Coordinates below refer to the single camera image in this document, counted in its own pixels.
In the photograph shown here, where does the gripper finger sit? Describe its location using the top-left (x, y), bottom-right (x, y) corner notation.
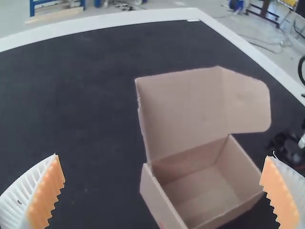
top-left (259, 150), bottom-right (305, 229)
top-left (0, 152), bottom-right (66, 229)

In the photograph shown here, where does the black square fan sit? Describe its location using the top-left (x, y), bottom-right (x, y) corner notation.
top-left (266, 130), bottom-right (305, 167)

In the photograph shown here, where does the cardboard box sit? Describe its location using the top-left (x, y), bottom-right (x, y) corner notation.
top-left (134, 65), bottom-right (272, 229)

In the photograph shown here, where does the black mat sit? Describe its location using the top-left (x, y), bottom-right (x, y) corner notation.
top-left (0, 19), bottom-right (305, 229)

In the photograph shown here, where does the wooden plank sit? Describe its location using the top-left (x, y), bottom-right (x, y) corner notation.
top-left (25, 6), bottom-right (84, 25)

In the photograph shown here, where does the blue metal frame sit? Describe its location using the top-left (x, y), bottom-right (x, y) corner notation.
top-left (30, 0), bottom-right (108, 17)

